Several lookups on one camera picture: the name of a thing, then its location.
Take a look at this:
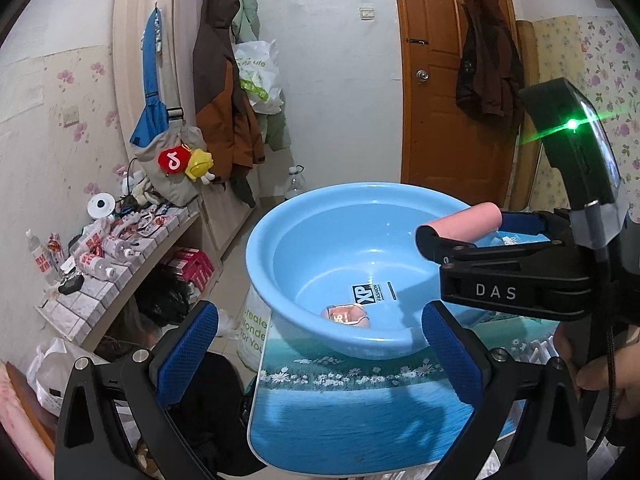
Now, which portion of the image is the pink roll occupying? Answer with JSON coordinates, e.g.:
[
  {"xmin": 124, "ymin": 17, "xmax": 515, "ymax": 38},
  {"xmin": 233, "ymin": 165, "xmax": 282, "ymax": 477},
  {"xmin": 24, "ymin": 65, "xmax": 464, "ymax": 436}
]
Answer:
[{"xmin": 432, "ymin": 203, "xmax": 503, "ymax": 239}]

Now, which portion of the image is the large clear water bottle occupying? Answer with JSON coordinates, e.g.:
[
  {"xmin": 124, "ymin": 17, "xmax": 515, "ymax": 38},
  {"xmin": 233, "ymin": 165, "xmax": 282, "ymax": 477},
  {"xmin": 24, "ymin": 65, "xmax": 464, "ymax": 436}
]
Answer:
[{"xmin": 284, "ymin": 165, "xmax": 307, "ymax": 199}]

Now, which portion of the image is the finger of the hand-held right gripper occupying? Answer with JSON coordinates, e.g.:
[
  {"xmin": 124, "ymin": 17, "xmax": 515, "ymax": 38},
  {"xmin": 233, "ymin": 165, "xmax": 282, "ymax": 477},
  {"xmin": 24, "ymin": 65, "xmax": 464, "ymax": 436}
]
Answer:
[
  {"xmin": 500, "ymin": 210, "xmax": 576, "ymax": 242},
  {"xmin": 415, "ymin": 225, "xmax": 576, "ymax": 266}
]

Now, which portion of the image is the light blue plastic basin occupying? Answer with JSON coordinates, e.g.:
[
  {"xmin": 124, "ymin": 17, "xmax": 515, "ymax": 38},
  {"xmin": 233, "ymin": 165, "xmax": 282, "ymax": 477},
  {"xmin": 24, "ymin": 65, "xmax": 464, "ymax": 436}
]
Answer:
[{"xmin": 245, "ymin": 183, "xmax": 556, "ymax": 360}]

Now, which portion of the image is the brown wooden door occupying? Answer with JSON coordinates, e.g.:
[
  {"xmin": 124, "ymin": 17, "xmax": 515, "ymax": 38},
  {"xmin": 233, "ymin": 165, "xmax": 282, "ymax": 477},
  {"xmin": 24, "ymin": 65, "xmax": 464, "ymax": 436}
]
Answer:
[{"xmin": 390, "ymin": 0, "xmax": 526, "ymax": 208}]

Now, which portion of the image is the dark brown jacket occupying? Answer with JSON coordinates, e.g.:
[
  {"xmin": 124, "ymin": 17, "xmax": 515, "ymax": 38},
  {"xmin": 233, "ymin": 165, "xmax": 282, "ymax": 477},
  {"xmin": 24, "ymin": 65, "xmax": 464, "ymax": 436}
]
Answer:
[{"xmin": 456, "ymin": 0, "xmax": 526, "ymax": 133}]

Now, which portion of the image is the pale green jacket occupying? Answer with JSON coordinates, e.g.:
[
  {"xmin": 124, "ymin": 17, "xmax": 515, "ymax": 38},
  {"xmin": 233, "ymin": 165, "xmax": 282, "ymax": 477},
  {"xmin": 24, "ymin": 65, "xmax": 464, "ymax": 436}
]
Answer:
[{"xmin": 231, "ymin": 0, "xmax": 292, "ymax": 152}]

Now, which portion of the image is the red plush charm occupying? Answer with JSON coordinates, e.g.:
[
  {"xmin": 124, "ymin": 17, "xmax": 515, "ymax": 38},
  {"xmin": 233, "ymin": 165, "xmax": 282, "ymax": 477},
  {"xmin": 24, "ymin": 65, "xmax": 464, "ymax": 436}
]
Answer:
[{"xmin": 158, "ymin": 146, "xmax": 193, "ymax": 177}]

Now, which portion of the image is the light wood wardrobe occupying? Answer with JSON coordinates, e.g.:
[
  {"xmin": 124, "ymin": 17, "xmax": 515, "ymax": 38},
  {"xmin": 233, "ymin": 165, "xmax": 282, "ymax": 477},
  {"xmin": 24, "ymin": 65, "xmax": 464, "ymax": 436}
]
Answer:
[{"xmin": 112, "ymin": 0, "xmax": 261, "ymax": 256}]

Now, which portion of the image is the dark cloth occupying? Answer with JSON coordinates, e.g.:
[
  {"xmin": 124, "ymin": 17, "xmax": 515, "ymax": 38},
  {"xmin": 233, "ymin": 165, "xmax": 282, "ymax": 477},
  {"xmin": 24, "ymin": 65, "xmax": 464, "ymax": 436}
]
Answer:
[{"xmin": 167, "ymin": 352, "xmax": 261, "ymax": 480}]

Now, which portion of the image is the pile of red label packets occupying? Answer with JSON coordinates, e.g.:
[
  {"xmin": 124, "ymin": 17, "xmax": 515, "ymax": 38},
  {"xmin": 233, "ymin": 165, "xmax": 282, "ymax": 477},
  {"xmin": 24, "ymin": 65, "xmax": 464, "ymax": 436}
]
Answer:
[{"xmin": 67, "ymin": 207, "xmax": 168, "ymax": 283}]

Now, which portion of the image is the small pink packet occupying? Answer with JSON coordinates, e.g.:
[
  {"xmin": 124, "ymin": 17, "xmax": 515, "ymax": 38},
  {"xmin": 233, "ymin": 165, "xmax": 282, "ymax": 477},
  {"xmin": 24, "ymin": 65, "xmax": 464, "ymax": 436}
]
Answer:
[{"xmin": 320, "ymin": 303, "xmax": 372, "ymax": 329}]

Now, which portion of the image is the brown and orange jacket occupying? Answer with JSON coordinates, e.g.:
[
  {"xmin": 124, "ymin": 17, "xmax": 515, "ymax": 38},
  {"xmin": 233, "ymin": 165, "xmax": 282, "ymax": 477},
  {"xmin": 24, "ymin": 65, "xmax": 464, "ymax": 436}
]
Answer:
[{"xmin": 192, "ymin": 0, "xmax": 266, "ymax": 208}]

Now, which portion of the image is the white bag green lettering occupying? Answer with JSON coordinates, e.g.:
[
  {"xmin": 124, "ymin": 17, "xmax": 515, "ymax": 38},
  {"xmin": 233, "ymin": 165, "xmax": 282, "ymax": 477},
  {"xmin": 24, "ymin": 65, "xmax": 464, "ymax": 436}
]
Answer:
[{"xmin": 237, "ymin": 287, "xmax": 274, "ymax": 372}]

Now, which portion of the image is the yellow plush charm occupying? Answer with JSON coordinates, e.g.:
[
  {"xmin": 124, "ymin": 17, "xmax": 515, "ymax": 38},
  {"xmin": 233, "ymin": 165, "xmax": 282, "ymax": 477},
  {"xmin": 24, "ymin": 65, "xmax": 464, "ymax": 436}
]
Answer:
[{"xmin": 184, "ymin": 147, "xmax": 217, "ymax": 184}]

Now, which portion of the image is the scenery print desktop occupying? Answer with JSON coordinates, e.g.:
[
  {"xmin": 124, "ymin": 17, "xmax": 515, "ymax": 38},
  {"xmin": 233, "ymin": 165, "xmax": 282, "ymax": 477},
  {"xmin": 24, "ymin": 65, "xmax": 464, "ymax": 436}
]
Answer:
[{"xmin": 248, "ymin": 305, "xmax": 561, "ymax": 466}]

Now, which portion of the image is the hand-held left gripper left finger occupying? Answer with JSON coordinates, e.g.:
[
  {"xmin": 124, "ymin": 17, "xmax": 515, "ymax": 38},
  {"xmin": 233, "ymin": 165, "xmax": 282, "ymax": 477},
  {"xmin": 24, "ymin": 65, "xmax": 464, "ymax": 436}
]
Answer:
[{"xmin": 54, "ymin": 300, "xmax": 261, "ymax": 480}]

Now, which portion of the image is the pink blanket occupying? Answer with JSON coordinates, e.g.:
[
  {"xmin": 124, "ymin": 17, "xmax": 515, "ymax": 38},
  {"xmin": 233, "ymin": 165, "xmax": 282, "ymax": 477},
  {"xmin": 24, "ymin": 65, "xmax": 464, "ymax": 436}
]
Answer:
[{"xmin": 0, "ymin": 360, "xmax": 56, "ymax": 480}]

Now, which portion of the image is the white round camera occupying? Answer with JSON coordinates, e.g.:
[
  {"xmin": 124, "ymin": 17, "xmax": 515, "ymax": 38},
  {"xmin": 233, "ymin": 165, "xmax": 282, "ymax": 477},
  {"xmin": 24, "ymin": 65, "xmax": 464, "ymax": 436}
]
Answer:
[{"xmin": 87, "ymin": 194, "xmax": 117, "ymax": 219}]

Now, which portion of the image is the black plastic bag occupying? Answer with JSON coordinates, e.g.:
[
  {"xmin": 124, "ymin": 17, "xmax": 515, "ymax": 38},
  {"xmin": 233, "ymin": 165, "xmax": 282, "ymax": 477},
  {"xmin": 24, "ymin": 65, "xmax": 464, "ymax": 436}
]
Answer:
[{"xmin": 135, "ymin": 265, "xmax": 197, "ymax": 326}]

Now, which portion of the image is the white plastic bag green print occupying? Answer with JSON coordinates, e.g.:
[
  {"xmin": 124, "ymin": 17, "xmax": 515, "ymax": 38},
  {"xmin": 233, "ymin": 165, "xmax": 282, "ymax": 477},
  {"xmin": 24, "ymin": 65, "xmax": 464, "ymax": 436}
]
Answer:
[{"xmin": 232, "ymin": 40, "xmax": 284, "ymax": 115}]

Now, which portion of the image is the person's right hand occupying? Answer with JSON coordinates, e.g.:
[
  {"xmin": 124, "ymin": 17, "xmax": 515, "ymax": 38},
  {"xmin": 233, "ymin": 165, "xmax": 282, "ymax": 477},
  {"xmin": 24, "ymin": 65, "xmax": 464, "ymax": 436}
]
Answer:
[{"xmin": 554, "ymin": 321, "xmax": 640, "ymax": 421}]

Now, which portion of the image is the blue and grey bag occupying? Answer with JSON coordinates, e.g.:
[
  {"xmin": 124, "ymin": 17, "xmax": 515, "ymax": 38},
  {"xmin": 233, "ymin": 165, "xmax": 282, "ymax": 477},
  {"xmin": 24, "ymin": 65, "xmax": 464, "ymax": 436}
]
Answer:
[{"xmin": 130, "ymin": 5, "xmax": 211, "ymax": 207}]

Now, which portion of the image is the red cardboard box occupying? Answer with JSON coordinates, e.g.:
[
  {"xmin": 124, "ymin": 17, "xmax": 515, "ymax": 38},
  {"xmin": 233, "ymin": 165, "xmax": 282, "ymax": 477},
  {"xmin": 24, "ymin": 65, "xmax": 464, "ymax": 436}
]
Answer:
[{"xmin": 172, "ymin": 247, "xmax": 217, "ymax": 291}]

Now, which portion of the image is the rolled beige mat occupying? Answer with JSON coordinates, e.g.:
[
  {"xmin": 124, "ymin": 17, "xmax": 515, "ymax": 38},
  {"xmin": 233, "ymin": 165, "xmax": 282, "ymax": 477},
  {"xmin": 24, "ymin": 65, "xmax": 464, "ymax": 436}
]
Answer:
[{"xmin": 510, "ymin": 20, "xmax": 540, "ymax": 211}]

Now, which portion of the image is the clear bottle red label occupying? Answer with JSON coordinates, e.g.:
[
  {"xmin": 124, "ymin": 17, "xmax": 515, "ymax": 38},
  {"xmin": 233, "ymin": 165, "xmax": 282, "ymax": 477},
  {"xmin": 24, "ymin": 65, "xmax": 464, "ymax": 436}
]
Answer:
[{"xmin": 26, "ymin": 230, "xmax": 57, "ymax": 284}]

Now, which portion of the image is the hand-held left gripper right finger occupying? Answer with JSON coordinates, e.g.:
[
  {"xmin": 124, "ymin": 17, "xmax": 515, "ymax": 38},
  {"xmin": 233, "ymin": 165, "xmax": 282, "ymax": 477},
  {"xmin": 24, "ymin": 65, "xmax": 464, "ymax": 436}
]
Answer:
[{"xmin": 421, "ymin": 301, "xmax": 588, "ymax": 480}]

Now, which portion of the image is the white tiled shelf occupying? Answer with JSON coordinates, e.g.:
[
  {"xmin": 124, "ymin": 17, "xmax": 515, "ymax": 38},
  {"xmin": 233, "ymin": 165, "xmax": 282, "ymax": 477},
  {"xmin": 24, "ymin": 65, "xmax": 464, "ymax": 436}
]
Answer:
[{"xmin": 34, "ymin": 200, "xmax": 211, "ymax": 346}]

